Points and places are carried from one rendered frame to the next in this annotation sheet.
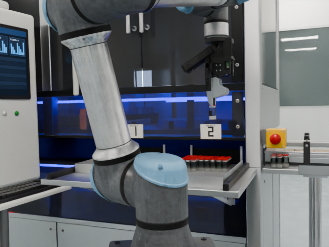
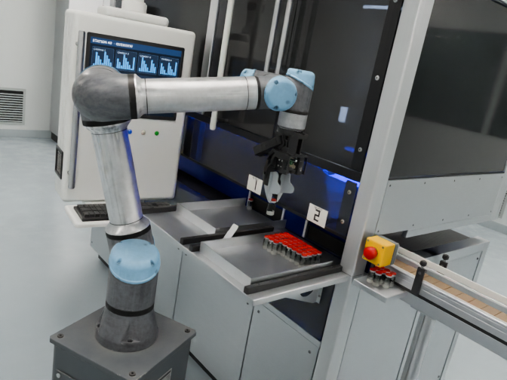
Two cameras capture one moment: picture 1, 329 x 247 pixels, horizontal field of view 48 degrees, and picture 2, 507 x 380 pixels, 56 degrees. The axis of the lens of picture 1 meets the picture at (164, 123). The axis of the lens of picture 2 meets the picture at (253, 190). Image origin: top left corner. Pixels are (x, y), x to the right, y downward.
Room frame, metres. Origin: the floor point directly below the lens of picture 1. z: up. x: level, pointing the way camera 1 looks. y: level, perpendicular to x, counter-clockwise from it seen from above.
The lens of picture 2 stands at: (0.00, -0.68, 1.51)
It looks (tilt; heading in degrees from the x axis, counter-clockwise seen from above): 16 degrees down; 27
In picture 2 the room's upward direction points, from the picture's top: 10 degrees clockwise
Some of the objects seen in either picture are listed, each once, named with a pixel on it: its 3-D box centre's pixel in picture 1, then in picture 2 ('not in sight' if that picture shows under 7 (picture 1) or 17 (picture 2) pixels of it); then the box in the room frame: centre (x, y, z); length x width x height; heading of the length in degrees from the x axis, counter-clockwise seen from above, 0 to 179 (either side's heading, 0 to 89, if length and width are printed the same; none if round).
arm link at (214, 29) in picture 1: (216, 32); (293, 121); (1.17, -0.17, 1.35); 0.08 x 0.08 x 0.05
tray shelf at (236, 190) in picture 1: (157, 174); (243, 241); (1.40, 0.03, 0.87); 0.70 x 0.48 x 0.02; 69
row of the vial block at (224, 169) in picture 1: (203, 164); (286, 250); (1.38, -0.14, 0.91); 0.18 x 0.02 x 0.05; 68
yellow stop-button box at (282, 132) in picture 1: (276, 137); (379, 250); (1.42, -0.43, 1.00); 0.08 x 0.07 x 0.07; 159
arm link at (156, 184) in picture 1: (159, 185); (133, 272); (0.82, 0.01, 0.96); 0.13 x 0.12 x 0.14; 44
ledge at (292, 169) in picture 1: (281, 168); (382, 286); (1.45, -0.46, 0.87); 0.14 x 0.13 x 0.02; 159
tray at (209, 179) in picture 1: (197, 170); (266, 256); (1.29, -0.11, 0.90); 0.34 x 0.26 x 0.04; 158
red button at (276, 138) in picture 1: (275, 138); (370, 252); (1.38, -0.41, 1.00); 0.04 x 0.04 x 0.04; 69
